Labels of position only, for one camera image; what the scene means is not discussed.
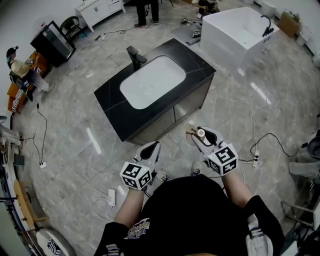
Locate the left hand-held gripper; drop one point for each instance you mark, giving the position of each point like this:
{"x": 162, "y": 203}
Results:
{"x": 136, "y": 175}

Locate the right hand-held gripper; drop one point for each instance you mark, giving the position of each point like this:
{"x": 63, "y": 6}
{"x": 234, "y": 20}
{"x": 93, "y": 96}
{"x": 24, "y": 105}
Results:
{"x": 222, "y": 160}

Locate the person's left forearm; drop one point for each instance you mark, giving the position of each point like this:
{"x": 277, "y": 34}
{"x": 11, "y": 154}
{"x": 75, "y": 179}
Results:
{"x": 130, "y": 205}

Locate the person's right forearm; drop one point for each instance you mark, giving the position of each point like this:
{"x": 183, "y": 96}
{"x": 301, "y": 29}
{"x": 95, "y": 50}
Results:
{"x": 237, "y": 190}

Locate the black vanity countertop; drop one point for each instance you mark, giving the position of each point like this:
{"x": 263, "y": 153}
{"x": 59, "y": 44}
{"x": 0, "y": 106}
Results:
{"x": 110, "y": 100}

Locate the white sink basin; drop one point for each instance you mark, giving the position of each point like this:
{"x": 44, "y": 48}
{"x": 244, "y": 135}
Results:
{"x": 152, "y": 82}

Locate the person's left shoe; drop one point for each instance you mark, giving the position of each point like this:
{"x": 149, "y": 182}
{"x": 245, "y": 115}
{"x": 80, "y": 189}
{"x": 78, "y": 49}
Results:
{"x": 163, "y": 177}

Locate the person's shoe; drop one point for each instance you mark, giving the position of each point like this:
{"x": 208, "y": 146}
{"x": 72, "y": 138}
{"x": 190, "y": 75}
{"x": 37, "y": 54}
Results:
{"x": 163, "y": 177}
{"x": 197, "y": 168}

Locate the grey vanity cabinet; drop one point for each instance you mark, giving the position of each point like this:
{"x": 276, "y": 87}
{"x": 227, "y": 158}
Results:
{"x": 160, "y": 125}

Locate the person's right shoe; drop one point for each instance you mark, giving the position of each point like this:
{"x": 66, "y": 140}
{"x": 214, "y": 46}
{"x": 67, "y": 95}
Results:
{"x": 197, "y": 168}

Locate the white power strip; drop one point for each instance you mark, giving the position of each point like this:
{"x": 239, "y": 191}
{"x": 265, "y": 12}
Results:
{"x": 111, "y": 197}
{"x": 255, "y": 160}
{"x": 43, "y": 165}
{"x": 101, "y": 37}

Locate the person's black t-shirt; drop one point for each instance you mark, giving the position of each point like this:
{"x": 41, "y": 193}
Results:
{"x": 190, "y": 215}

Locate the grey crumpled cloth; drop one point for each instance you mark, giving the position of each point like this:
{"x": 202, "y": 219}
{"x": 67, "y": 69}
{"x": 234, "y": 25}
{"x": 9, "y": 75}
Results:
{"x": 302, "y": 167}

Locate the dark round bin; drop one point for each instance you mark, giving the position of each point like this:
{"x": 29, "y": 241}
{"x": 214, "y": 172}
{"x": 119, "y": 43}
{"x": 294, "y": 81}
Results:
{"x": 314, "y": 148}

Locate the grey floor mat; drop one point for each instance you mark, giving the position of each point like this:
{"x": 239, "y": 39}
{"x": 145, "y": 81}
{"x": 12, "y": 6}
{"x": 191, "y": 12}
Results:
{"x": 183, "y": 32}

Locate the white bathtub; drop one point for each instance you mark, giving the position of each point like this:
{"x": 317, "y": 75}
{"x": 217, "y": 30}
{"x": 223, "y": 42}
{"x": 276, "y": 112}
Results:
{"x": 232, "y": 27}

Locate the black bathtub faucet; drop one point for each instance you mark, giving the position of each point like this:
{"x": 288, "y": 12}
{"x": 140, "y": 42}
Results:
{"x": 268, "y": 26}

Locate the white zebra print stool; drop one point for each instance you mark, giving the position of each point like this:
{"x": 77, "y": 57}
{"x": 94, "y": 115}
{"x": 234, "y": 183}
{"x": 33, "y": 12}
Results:
{"x": 53, "y": 242}

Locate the wooden stand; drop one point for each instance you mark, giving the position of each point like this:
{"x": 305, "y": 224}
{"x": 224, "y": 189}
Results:
{"x": 23, "y": 200}

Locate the brown cardboard box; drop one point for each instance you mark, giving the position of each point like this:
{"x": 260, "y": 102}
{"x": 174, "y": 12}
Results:
{"x": 288, "y": 23}

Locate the orange sofa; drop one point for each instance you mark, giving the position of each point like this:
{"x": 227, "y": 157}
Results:
{"x": 15, "y": 95}

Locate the black framed cabinet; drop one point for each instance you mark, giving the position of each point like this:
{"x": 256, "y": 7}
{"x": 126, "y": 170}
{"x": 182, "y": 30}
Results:
{"x": 50, "y": 45}

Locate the dark round-back chair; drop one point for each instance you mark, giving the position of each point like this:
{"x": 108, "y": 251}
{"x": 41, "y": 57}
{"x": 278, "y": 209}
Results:
{"x": 71, "y": 27}

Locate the white cabinet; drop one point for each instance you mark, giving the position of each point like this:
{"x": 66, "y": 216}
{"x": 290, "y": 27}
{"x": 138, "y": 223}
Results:
{"x": 100, "y": 10}

